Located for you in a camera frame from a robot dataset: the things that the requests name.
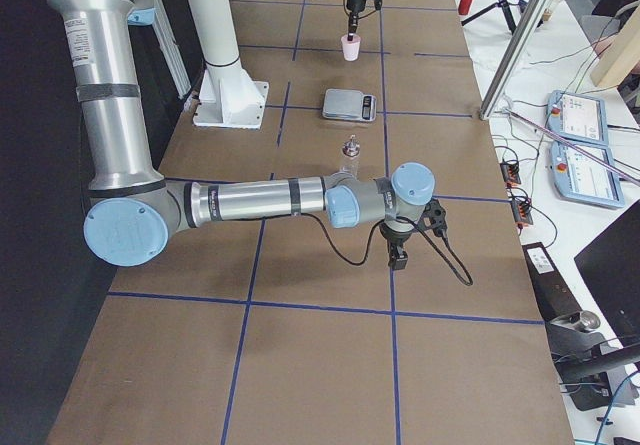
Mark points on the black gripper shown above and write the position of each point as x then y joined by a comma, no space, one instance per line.
394,239
354,3

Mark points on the pink plastic cup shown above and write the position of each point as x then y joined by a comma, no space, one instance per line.
350,44

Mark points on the glass sauce bottle metal spout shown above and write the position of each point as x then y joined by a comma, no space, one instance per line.
349,158

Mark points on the silver digital kitchen scale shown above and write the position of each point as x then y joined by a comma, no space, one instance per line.
349,105

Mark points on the lower orange terminal block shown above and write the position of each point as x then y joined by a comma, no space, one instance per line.
521,209

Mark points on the orange terminal block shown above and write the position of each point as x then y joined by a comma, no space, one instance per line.
510,171
521,209

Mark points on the upper orange terminal block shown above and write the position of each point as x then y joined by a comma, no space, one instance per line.
510,171

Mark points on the black box white label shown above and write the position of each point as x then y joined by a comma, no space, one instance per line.
553,295

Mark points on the black monitor stand clamp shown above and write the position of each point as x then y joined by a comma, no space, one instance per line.
591,368

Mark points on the lower teach pendant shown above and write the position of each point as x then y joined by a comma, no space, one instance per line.
580,179

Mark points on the teach pendant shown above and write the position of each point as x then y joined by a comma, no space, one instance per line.
580,179
577,117

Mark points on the black monitor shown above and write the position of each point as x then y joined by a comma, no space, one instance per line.
609,266

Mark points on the upper teach pendant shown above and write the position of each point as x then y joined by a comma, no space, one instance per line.
577,117

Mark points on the wooden beam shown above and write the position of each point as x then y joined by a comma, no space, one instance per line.
621,57

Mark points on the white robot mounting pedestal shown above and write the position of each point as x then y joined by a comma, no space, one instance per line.
228,97

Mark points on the black camera tripod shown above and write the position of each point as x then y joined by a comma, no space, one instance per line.
505,7

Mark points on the aluminium frame post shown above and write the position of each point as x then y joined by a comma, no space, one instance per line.
516,47

